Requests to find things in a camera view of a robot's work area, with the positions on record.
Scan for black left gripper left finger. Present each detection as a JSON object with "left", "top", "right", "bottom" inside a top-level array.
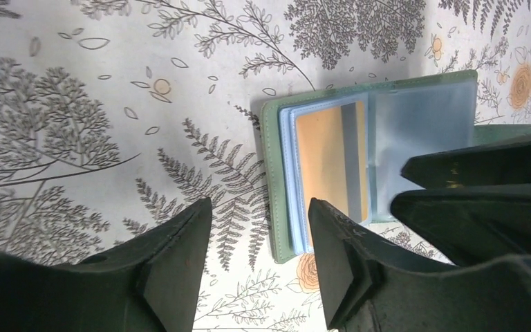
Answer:
[{"left": 0, "top": 198, "right": 212, "bottom": 331}]

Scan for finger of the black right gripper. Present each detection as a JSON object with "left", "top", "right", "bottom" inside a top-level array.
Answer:
[
  {"left": 401, "top": 134, "right": 531, "bottom": 189},
  {"left": 390, "top": 184, "right": 531, "bottom": 266}
]

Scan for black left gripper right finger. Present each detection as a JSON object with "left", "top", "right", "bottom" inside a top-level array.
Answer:
[{"left": 308, "top": 199, "right": 531, "bottom": 331}]

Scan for green card holder wallet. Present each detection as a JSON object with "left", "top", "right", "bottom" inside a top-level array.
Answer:
[{"left": 261, "top": 70, "right": 531, "bottom": 264}]

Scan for floral patterned table mat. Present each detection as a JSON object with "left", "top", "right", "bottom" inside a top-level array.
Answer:
[{"left": 0, "top": 1, "right": 531, "bottom": 331}]

